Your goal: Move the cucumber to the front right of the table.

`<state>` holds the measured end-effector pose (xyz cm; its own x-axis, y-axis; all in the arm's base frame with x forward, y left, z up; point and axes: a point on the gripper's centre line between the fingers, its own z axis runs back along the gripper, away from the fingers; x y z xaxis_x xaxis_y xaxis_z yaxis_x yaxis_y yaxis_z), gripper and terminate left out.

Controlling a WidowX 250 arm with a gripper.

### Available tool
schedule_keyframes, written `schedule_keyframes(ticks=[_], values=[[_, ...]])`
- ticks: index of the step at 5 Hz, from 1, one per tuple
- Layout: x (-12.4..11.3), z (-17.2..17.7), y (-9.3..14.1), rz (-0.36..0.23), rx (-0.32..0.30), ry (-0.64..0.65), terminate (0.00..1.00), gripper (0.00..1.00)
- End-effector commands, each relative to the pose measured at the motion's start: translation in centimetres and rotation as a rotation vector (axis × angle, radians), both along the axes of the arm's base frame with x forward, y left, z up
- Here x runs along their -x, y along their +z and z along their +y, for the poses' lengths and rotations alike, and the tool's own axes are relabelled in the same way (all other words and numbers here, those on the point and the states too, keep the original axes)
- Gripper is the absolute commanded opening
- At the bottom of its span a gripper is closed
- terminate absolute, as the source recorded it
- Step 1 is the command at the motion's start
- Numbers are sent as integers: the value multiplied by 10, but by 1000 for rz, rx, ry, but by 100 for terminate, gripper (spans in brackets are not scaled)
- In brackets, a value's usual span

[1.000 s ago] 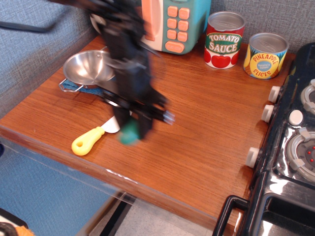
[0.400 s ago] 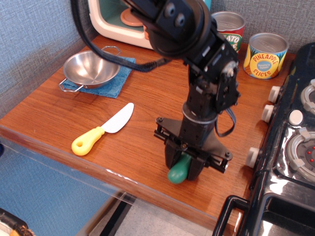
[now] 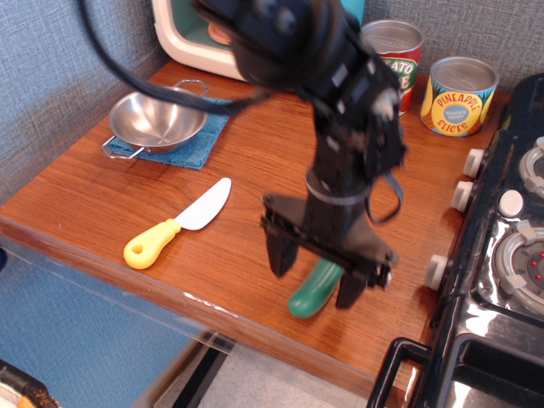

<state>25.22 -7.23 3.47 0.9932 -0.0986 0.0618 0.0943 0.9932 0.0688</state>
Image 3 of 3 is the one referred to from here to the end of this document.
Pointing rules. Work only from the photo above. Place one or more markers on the blue cloth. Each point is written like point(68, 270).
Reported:
point(192, 155)

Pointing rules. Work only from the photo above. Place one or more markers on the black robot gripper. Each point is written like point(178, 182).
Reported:
point(333, 224)

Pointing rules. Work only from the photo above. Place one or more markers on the orange object at corner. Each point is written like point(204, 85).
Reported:
point(36, 399)

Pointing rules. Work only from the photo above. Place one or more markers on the green toy cucumber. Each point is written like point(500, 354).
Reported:
point(318, 287)

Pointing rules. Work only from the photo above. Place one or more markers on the pineapple slices can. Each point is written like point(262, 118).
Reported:
point(458, 96)

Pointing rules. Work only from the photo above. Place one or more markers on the tomato sauce can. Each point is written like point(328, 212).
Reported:
point(400, 46)

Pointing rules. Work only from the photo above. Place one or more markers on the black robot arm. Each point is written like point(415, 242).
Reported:
point(357, 125)

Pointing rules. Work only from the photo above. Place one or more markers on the yellow handled toy knife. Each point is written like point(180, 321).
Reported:
point(144, 249)

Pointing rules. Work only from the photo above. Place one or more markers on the small steel pan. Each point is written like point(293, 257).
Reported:
point(151, 126)

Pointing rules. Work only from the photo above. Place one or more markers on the black toy stove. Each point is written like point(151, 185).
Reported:
point(486, 348)

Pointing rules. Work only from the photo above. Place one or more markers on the teal toy microwave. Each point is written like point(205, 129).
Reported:
point(191, 38)

